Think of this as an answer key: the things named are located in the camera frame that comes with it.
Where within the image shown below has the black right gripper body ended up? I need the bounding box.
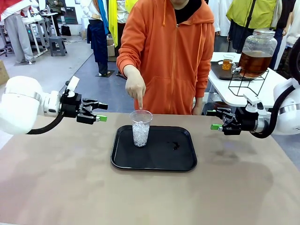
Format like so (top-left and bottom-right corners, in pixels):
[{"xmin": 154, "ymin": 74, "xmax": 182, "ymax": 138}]
[{"xmin": 235, "ymin": 107, "xmax": 258, "ymax": 135}]

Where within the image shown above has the black plastic serving tray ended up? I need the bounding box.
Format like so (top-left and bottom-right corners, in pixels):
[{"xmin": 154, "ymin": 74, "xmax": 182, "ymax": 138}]
[{"xmin": 110, "ymin": 124, "xmax": 198, "ymax": 172}]

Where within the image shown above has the person's left hand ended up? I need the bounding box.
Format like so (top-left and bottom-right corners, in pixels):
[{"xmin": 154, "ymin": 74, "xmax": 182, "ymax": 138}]
[{"xmin": 192, "ymin": 97, "xmax": 204, "ymax": 115}]

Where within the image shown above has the white hanging shirt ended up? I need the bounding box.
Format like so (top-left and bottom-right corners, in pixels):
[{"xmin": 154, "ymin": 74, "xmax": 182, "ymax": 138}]
[{"xmin": 207, "ymin": 0, "xmax": 233, "ymax": 52}]

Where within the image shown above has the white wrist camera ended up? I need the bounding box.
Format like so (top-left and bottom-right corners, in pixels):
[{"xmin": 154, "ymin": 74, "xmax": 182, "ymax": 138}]
[
  {"xmin": 243, "ymin": 93, "xmax": 265, "ymax": 113},
  {"xmin": 65, "ymin": 75, "xmax": 80, "ymax": 98}
]

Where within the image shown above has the yellow hanging cloth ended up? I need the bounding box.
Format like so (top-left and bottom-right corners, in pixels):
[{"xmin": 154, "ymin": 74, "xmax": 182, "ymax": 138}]
[{"xmin": 108, "ymin": 0, "xmax": 132, "ymax": 47}]

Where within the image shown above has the black bag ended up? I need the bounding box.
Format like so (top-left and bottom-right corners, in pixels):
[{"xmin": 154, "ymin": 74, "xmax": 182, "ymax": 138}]
[{"xmin": 61, "ymin": 23, "xmax": 72, "ymax": 37}]

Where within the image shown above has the glass drink dispenser jar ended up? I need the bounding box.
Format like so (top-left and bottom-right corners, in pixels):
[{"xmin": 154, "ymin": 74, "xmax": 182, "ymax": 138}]
[{"xmin": 231, "ymin": 28, "xmax": 278, "ymax": 79}]

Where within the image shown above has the person in grey trousers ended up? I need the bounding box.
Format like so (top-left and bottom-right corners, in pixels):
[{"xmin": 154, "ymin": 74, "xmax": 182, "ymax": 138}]
[{"xmin": 0, "ymin": 0, "xmax": 36, "ymax": 64}]

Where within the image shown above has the mannequin in dark blue skirt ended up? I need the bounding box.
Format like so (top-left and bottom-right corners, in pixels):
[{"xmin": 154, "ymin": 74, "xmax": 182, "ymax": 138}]
[{"xmin": 87, "ymin": 0, "xmax": 110, "ymax": 77}]

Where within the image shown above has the white metal frame workbench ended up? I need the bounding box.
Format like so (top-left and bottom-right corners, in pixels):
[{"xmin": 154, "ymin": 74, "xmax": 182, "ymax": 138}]
[{"xmin": 22, "ymin": 13, "xmax": 59, "ymax": 58}]

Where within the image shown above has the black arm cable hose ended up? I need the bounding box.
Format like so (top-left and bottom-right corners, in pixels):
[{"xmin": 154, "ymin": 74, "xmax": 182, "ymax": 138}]
[
  {"xmin": 252, "ymin": 37, "xmax": 300, "ymax": 139},
  {"xmin": 25, "ymin": 111, "xmax": 65, "ymax": 135}
]

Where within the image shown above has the dark liquid puddle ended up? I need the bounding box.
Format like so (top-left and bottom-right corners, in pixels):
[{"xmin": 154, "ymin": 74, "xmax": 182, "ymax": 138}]
[{"xmin": 167, "ymin": 140, "xmax": 181, "ymax": 150}]

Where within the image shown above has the person in orange hoodie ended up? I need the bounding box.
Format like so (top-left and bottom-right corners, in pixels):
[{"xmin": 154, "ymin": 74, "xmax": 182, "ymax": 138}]
[{"xmin": 116, "ymin": 0, "xmax": 216, "ymax": 115}]

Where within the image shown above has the white side table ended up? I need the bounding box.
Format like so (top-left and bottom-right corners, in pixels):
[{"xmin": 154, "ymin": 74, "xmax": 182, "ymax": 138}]
[{"xmin": 207, "ymin": 52, "xmax": 291, "ymax": 108}]

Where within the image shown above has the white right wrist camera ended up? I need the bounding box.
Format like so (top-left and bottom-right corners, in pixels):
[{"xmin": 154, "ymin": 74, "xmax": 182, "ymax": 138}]
[{"xmin": 243, "ymin": 93, "xmax": 265, "ymax": 113}]

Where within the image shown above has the person's left forearm orange sleeve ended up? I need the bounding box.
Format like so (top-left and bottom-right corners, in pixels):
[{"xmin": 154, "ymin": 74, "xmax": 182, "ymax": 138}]
[{"xmin": 195, "ymin": 53, "xmax": 216, "ymax": 98}]

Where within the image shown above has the person's right hand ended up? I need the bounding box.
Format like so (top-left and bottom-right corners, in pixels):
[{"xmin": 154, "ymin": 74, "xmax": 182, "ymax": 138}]
[{"xmin": 125, "ymin": 65, "xmax": 147, "ymax": 110}]

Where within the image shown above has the brown cardboard box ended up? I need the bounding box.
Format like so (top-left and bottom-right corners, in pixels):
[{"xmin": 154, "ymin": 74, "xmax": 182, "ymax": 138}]
[{"xmin": 107, "ymin": 38, "xmax": 117, "ymax": 62}]

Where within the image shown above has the grey plastic stool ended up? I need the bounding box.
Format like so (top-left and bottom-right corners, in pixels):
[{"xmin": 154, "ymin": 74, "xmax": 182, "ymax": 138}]
[{"xmin": 48, "ymin": 36, "xmax": 68, "ymax": 57}]

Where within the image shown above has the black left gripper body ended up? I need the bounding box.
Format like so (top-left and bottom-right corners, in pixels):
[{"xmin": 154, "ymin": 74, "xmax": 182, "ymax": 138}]
[{"xmin": 60, "ymin": 93, "xmax": 83, "ymax": 117}]

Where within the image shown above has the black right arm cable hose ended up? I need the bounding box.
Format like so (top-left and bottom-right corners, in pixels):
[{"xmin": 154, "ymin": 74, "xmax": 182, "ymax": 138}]
[{"xmin": 252, "ymin": 37, "xmax": 300, "ymax": 139}]

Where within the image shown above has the dark pleated skirt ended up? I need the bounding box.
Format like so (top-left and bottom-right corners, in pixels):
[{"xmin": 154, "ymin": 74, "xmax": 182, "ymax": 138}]
[{"xmin": 228, "ymin": 20, "xmax": 254, "ymax": 53}]

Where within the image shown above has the yellow-green jacket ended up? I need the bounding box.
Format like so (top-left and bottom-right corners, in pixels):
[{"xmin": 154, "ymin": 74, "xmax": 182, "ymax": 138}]
[{"xmin": 226, "ymin": 0, "xmax": 278, "ymax": 30}]

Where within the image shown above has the clear plastic cup with ice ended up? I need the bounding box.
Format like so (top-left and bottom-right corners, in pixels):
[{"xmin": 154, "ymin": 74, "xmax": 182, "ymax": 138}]
[
  {"xmin": 129, "ymin": 109, "xmax": 154, "ymax": 148},
  {"xmin": 222, "ymin": 54, "xmax": 235, "ymax": 71}
]

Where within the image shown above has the person's right forearm orange sleeve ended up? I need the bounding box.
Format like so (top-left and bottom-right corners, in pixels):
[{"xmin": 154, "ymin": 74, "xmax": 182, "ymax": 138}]
[{"xmin": 116, "ymin": 39, "xmax": 141, "ymax": 78}]

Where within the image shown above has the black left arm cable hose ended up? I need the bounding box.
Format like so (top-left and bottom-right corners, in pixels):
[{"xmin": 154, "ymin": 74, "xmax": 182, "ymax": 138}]
[{"xmin": 25, "ymin": 111, "xmax": 65, "ymax": 135}]

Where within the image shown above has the black tray with handle cutout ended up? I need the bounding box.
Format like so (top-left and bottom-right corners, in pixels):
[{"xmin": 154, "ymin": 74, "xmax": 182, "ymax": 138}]
[{"xmin": 210, "ymin": 60, "xmax": 256, "ymax": 82}]

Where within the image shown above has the blue hanging cloth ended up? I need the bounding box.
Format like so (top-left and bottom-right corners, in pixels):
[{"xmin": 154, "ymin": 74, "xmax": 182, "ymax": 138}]
[{"xmin": 97, "ymin": 0, "xmax": 110, "ymax": 36}]

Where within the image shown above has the black wire dispenser stand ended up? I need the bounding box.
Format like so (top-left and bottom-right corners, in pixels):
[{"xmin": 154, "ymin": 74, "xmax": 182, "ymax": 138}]
[{"xmin": 228, "ymin": 69, "xmax": 270, "ymax": 97}]

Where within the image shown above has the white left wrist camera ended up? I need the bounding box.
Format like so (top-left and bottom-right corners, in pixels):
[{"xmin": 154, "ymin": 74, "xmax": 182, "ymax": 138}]
[{"xmin": 65, "ymin": 75, "xmax": 80, "ymax": 98}]

